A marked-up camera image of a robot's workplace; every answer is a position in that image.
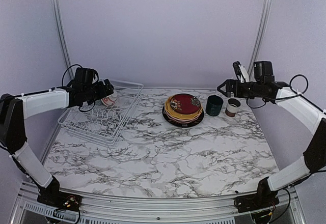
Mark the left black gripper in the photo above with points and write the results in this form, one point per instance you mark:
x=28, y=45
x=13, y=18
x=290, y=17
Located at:
x=102, y=91

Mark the dark red floral plate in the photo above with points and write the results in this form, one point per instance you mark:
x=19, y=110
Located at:
x=185, y=103

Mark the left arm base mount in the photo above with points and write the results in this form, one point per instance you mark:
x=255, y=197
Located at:
x=62, y=201

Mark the pink bear plate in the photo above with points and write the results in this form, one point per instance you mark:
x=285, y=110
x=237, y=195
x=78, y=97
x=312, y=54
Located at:
x=182, y=120

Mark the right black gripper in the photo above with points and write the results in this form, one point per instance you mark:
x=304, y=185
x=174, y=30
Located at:
x=229, y=82

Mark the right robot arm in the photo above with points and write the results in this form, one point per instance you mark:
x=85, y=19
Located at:
x=305, y=115

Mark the black rimmed cream plate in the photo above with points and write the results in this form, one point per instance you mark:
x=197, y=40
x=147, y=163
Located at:
x=183, y=124

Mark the yellow polka dot plate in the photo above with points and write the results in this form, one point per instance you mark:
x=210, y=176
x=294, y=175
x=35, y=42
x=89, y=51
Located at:
x=171, y=112

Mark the cream brown cup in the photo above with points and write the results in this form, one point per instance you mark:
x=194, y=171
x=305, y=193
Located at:
x=232, y=107

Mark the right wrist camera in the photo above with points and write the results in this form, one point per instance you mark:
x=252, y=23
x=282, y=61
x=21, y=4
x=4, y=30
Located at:
x=240, y=72

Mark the white wire dish rack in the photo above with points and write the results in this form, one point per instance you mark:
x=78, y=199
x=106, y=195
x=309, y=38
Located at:
x=101, y=124

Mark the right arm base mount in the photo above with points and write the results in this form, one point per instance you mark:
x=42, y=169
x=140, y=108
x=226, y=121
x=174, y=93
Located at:
x=252, y=202

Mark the aluminium front rail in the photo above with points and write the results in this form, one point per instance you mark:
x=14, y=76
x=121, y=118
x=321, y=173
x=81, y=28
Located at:
x=96, y=208

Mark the dark green mug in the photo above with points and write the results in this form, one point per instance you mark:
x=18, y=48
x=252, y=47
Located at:
x=214, y=105

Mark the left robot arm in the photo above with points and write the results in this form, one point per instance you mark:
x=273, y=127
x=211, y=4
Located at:
x=15, y=111

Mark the mauve polka dot plate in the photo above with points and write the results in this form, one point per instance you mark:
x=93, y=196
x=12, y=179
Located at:
x=184, y=121

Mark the white red patterned bowl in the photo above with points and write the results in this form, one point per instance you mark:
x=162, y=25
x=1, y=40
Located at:
x=110, y=100

